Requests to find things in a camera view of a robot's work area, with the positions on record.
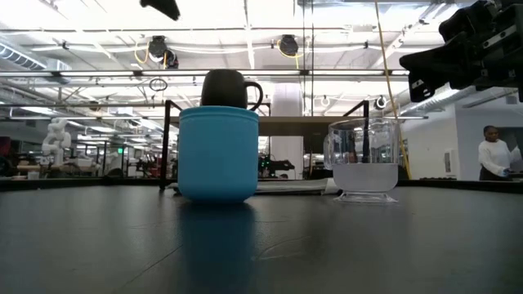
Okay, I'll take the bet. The black round mug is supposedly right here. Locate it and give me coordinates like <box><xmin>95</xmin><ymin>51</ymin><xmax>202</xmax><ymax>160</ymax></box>
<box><xmin>199</xmin><ymin>68</ymin><xmax>264</xmax><ymax>112</ymax></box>

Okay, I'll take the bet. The black ceiling cable reel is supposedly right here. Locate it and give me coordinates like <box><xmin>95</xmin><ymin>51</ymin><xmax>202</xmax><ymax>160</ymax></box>
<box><xmin>147</xmin><ymin>35</ymin><xmax>180</xmax><ymax>69</ymax></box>
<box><xmin>277</xmin><ymin>34</ymin><xmax>300</xmax><ymax>58</ymax></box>

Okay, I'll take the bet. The grey folded cloth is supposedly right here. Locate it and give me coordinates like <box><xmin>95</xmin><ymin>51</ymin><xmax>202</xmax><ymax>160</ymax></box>
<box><xmin>169</xmin><ymin>177</ymin><xmax>341</xmax><ymax>196</ymax></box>

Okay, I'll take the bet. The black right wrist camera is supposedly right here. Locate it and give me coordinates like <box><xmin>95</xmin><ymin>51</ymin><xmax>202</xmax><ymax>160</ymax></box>
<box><xmin>439</xmin><ymin>2</ymin><xmax>491</xmax><ymax>42</ymax></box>

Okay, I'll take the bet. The yellow hanging cable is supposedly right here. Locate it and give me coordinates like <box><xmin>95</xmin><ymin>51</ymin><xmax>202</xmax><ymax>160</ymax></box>
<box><xmin>373</xmin><ymin>0</ymin><xmax>412</xmax><ymax>180</ymax></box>

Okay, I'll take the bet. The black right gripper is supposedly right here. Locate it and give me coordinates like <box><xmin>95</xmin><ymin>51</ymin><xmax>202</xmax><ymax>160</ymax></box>
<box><xmin>399</xmin><ymin>0</ymin><xmax>523</xmax><ymax>103</ymax></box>

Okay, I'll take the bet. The black aluminium table frame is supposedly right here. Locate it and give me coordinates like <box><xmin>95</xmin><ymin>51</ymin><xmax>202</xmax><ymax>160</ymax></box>
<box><xmin>0</xmin><ymin>178</ymin><xmax>523</xmax><ymax>193</ymax></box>

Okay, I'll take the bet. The wooden shelf with black frame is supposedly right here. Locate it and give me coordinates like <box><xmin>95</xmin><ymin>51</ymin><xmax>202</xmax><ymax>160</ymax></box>
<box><xmin>159</xmin><ymin>99</ymin><xmax>371</xmax><ymax>191</ymax></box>

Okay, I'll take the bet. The person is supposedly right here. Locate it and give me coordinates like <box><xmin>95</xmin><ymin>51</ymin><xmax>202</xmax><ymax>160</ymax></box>
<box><xmin>477</xmin><ymin>125</ymin><xmax>523</xmax><ymax>182</ymax></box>

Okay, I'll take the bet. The clear glass cup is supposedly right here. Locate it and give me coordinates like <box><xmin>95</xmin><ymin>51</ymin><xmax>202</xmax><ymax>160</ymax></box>
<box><xmin>323</xmin><ymin>117</ymin><xmax>401</xmax><ymax>205</ymax></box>

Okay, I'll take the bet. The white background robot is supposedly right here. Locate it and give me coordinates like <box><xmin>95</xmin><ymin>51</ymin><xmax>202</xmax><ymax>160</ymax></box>
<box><xmin>42</xmin><ymin>118</ymin><xmax>73</xmax><ymax>167</ymax></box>

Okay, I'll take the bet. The black background robot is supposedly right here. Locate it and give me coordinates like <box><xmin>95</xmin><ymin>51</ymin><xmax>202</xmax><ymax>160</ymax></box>
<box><xmin>257</xmin><ymin>154</ymin><xmax>296</xmax><ymax>180</ymax></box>

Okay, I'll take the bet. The blue plastic cup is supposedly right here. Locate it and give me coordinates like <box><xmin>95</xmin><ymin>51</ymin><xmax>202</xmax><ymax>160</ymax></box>
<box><xmin>177</xmin><ymin>105</ymin><xmax>261</xmax><ymax>204</ymax></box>

